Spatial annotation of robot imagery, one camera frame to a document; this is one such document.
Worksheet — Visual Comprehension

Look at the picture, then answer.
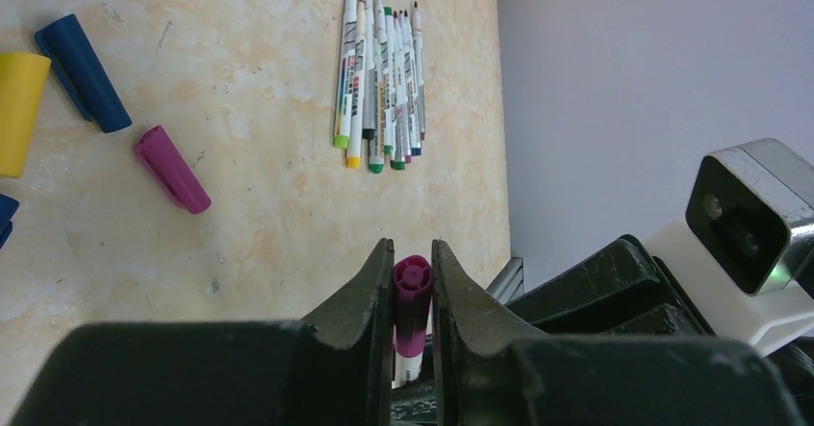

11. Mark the aluminium frame rail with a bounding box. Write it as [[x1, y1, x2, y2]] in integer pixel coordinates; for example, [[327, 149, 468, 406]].
[[487, 257, 525, 304]]

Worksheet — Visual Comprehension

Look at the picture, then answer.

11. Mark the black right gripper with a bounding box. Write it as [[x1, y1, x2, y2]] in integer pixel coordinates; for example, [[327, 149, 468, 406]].
[[506, 235, 715, 336]]

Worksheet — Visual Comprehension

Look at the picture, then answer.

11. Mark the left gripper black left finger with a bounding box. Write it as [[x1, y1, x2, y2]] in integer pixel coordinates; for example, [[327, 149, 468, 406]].
[[12, 239, 395, 425]]

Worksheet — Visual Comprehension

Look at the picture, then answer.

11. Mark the yellow pen cap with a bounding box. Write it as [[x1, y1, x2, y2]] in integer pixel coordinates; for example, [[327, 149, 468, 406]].
[[1, 52, 51, 178]]

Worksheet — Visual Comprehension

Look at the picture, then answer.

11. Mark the blue pen cap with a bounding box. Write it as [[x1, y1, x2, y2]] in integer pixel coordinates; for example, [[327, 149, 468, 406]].
[[0, 194, 20, 249]]

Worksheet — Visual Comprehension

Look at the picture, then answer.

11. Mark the navy pen cap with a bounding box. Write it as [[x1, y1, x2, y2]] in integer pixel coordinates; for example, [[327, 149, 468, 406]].
[[34, 13, 132, 133]]

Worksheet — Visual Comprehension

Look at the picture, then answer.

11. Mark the purple pen cap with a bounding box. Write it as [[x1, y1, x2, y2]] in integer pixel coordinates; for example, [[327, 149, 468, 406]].
[[134, 126, 211, 215]]

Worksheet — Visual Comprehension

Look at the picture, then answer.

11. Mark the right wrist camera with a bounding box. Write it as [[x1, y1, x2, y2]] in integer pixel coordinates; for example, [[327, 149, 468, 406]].
[[644, 138, 813, 356]]

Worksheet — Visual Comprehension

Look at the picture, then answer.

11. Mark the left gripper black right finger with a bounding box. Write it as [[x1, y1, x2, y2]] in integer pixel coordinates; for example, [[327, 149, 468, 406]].
[[432, 240, 804, 425]]

